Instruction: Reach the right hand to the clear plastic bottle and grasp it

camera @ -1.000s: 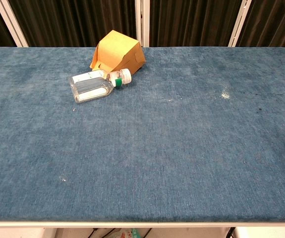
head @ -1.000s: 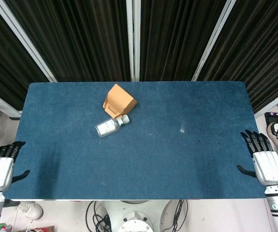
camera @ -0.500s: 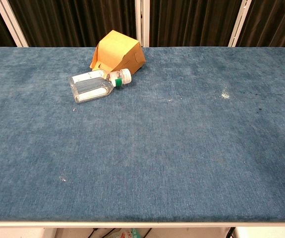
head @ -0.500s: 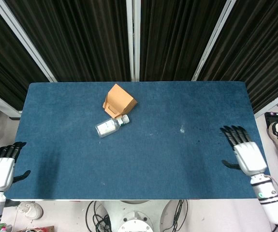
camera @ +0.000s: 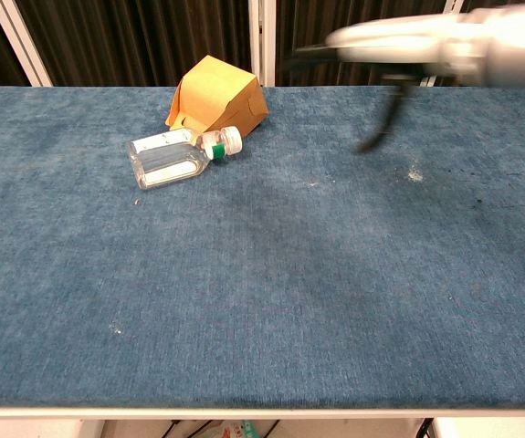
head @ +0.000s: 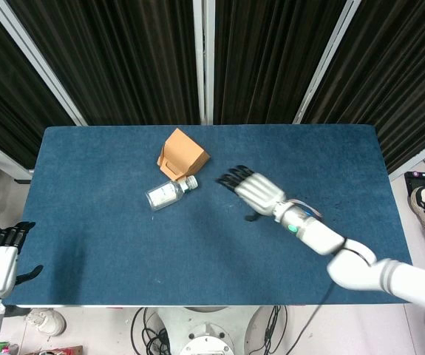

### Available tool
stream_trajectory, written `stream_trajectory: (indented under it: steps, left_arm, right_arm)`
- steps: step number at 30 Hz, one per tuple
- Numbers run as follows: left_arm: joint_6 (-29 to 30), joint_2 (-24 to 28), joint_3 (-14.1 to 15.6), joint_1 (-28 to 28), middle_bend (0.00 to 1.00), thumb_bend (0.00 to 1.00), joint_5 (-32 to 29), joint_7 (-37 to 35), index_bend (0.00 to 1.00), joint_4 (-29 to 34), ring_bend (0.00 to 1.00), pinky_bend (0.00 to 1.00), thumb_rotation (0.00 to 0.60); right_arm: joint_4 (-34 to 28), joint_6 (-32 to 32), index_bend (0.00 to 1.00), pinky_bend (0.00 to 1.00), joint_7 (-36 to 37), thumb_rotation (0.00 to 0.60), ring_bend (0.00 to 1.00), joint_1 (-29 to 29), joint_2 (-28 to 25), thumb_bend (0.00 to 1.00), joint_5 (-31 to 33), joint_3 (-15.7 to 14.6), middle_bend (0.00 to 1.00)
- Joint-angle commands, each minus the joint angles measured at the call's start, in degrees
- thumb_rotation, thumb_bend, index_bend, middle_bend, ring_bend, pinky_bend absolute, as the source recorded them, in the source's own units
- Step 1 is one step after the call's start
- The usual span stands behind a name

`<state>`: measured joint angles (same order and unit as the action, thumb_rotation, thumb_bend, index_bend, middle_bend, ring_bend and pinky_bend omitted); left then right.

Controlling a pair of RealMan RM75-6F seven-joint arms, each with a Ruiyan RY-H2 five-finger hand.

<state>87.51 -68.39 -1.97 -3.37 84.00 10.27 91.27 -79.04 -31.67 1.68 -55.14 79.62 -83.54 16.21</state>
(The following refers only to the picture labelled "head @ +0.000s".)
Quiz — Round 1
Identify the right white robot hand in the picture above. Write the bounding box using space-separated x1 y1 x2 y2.
216 165 287 223

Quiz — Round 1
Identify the blue felt table mat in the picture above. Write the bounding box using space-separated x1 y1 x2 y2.
3 125 413 307

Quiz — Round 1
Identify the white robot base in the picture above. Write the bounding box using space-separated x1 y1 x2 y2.
159 305 265 355

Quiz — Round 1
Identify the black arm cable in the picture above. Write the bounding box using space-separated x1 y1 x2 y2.
285 280 337 355

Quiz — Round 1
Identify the clear plastic bottle white cap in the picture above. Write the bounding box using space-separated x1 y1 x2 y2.
145 175 200 212

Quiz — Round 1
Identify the black cable bundle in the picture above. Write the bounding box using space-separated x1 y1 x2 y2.
130 306 172 355

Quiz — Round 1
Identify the orange cardboard box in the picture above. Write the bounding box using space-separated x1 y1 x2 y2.
156 128 212 181

